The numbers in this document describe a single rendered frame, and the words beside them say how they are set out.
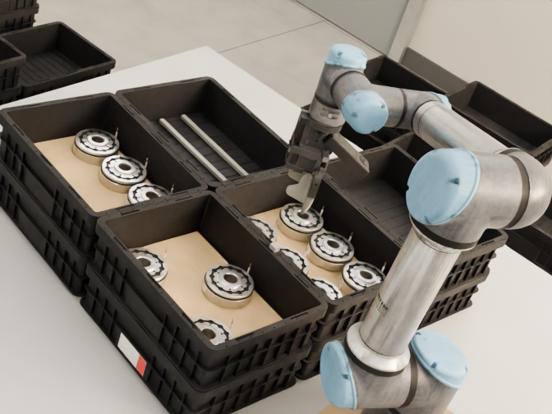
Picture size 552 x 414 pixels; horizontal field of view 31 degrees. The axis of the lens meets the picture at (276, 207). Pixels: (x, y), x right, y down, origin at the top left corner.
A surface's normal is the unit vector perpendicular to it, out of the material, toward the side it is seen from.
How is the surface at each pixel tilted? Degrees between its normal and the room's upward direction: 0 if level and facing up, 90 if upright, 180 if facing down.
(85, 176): 0
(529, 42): 90
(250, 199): 90
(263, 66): 0
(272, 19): 0
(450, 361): 10
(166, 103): 90
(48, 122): 90
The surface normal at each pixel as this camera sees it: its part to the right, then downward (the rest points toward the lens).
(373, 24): -0.62, 0.31
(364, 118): 0.31, 0.60
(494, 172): 0.40, -0.46
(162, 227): 0.62, 0.58
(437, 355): 0.43, -0.76
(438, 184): -0.86, -0.17
